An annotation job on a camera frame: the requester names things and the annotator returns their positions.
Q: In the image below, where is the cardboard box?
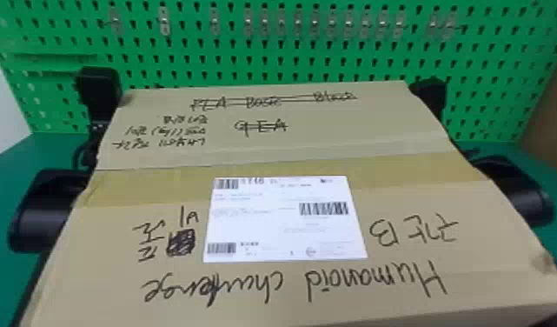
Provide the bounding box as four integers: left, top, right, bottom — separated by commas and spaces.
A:
20, 80, 557, 327

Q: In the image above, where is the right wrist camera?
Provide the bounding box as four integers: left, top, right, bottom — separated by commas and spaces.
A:
408, 77, 448, 122

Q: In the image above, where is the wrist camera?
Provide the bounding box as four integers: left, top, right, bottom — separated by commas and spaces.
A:
74, 65, 124, 123
408, 77, 448, 122

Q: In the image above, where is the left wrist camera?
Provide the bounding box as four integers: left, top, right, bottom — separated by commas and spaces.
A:
74, 65, 124, 123

